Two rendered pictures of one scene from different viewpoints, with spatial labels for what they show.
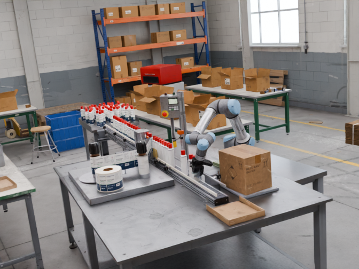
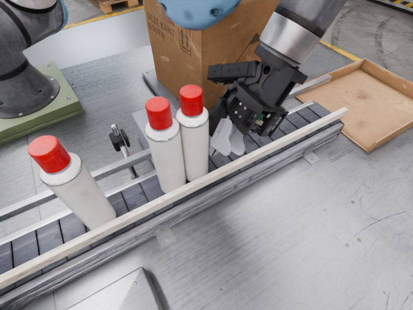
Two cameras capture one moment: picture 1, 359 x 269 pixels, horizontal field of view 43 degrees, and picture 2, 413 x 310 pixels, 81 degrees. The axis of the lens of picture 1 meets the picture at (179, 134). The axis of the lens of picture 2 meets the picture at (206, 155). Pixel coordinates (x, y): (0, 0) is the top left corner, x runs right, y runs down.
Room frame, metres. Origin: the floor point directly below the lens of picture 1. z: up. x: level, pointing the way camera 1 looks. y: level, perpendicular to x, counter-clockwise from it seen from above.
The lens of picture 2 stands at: (3.28, 0.19, 1.29)
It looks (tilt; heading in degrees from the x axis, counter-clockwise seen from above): 51 degrees down; 263
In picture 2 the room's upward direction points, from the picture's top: straight up
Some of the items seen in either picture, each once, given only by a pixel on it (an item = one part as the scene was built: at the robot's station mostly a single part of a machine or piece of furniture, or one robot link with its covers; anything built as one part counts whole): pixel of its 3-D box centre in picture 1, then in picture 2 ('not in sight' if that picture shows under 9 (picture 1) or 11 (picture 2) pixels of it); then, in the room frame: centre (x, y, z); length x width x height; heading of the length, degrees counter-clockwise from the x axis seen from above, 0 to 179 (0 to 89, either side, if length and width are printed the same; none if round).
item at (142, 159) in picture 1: (142, 159); not in sight; (3.49, 0.31, 1.03); 0.09 x 0.09 x 0.30
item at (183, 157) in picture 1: (184, 163); (78, 190); (3.45, -0.01, 0.98); 0.05 x 0.05 x 0.20
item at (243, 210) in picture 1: (234, 210); (365, 98); (2.75, -0.31, 0.85); 0.30 x 0.26 x 0.04; 23
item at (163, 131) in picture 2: (192, 167); (166, 152); (3.32, -0.07, 0.98); 0.05 x 0.05 x 0.20
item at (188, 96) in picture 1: (194, 107); not in sight; (5.89, -0.22, 0.96); 0.53 x 0.45 x 0.37; 121
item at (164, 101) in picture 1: (171, 105); not in sight; (3.80, 0.04, 1.38); 0.17 x 0.10 x 0.19; 78
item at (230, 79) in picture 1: (229, 78); not in sight; (8.38, -1.02, 0.97); 0.42 x 0.39 x 0.37; 117
